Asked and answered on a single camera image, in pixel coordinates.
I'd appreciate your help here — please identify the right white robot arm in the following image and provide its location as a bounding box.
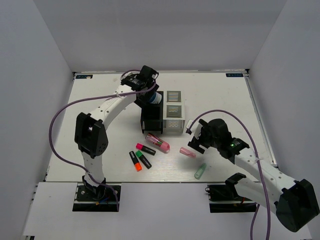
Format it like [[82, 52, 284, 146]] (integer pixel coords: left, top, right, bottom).
[[186, 118, 320, 233]]

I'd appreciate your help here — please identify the pink transparent tube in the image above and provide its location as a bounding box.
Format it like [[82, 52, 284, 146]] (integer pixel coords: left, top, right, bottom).
[[179, 147, 197, 159]]

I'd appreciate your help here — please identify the left blue corner label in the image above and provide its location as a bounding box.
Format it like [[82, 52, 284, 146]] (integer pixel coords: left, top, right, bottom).
[[75, 74, 93, 79]]

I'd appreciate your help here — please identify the blue corner label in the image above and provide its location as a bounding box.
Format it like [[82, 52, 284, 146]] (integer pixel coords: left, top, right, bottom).
[[75, 74, 93, 79], [225, 73, 244, 78]]

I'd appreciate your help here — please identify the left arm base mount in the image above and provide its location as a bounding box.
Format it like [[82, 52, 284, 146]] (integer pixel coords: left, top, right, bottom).
[[72, 184, 118, 213]]

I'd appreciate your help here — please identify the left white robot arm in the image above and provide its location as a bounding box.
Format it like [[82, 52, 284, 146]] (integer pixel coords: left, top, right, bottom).
[[74, 65, 162, 200]]

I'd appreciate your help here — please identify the white mesh organizer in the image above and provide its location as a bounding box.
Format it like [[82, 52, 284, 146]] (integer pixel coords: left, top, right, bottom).
[[163, 90, 186, 135]]

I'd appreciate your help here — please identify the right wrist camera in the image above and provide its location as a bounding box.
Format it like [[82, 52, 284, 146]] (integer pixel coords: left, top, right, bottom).
[[185, 119, 203, 139]]

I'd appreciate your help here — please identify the green transparent tube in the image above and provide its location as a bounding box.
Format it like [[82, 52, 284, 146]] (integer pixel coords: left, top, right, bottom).
[[194, 163, 207, 180]]

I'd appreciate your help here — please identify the right blue corner label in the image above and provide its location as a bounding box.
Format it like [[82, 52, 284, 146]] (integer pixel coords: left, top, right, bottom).
[[225, 73, 244, 78]]

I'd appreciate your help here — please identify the pink capped black highlighter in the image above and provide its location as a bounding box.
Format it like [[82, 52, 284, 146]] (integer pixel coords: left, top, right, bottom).
[[135, 143, 156, 156]]

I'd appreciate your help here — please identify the green capped black highlighter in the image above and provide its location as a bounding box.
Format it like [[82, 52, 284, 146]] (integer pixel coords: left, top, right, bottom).
[[135, 150, 152, 169]]

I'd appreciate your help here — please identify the blue glue jar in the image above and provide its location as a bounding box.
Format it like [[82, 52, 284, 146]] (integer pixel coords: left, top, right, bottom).
[[147, 91, 163, 105]]

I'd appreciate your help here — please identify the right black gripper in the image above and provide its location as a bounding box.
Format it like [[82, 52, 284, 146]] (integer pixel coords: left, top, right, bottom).
[[188, 118, 221, 154]]

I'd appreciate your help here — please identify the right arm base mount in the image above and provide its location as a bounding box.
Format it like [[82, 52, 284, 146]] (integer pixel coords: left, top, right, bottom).
[[205, 173, 257, 213]]

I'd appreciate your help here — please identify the orange capped black highlighter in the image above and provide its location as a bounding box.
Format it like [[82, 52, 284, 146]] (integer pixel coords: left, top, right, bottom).
[[129, 151, 142, 172]]

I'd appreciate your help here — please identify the black mesh organizer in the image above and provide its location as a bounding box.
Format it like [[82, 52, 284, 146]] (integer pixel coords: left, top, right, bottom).
[[140, 91, 164, 134]]

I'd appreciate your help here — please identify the pink tube with pins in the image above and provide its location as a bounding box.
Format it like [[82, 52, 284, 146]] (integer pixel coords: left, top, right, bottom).
[[145, 133, 170, 153]]

